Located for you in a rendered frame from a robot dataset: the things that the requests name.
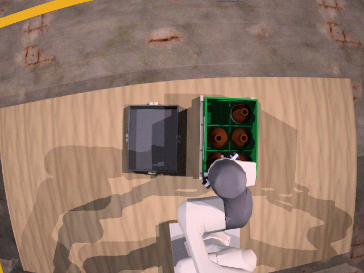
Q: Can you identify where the green bottle crate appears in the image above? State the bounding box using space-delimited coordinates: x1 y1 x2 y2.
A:
202 97 259 172

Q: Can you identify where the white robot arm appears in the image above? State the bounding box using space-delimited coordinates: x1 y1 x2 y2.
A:
175 158 257 273

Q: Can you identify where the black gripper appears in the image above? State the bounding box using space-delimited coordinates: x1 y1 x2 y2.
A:
202 152 240 189

